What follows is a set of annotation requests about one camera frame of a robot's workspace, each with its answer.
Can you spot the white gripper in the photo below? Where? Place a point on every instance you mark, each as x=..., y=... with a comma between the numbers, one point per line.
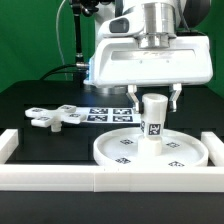
x=120, y=62

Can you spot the white round table top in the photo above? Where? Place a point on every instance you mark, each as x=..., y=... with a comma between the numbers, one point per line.
x=127, y=147

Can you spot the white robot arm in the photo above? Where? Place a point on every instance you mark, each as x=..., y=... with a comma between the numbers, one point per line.
x=151, y=43

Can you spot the white marker sheet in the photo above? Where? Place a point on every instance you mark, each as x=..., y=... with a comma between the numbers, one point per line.
x=102, y=115

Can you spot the white right fence bar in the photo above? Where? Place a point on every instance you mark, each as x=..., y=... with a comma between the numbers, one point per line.
x=215, y=147

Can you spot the white fence bar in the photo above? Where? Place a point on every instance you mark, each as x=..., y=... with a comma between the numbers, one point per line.
x=8, y=143
x=215, y=147
x=105, y=179

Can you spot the white cross-shaped table base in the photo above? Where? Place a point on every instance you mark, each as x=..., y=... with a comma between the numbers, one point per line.
x=44, y=118

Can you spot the white left fence bar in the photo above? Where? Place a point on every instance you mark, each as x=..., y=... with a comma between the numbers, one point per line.
x=8, y=143

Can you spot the white front fence bar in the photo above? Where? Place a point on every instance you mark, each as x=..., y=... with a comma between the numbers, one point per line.
x=105, y=179

